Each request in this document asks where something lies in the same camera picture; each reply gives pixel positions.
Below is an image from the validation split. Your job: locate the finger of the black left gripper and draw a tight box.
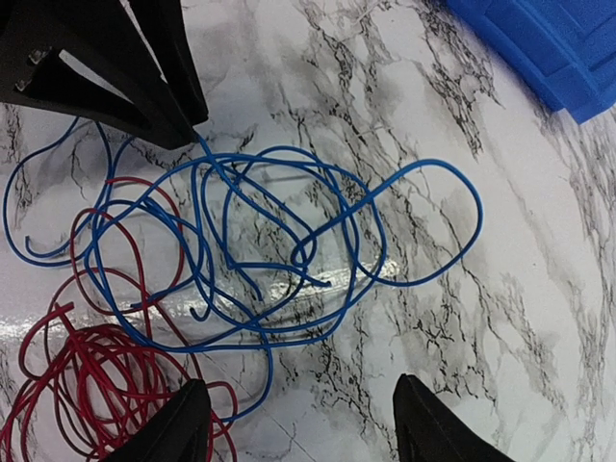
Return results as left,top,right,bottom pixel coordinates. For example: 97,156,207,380
119,0,209,126
1,1,197,149

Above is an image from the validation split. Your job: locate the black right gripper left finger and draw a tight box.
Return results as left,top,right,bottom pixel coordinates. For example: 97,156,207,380
104,379,212,462

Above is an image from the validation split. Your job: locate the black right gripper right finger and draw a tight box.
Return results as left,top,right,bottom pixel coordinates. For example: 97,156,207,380
393,374,512,462

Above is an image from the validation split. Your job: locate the blue three-compartment plastic bin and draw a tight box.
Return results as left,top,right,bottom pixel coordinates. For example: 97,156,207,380
447,0,615,124

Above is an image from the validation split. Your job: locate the red wire bundle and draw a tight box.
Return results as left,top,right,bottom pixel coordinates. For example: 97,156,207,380
0,176,240,462

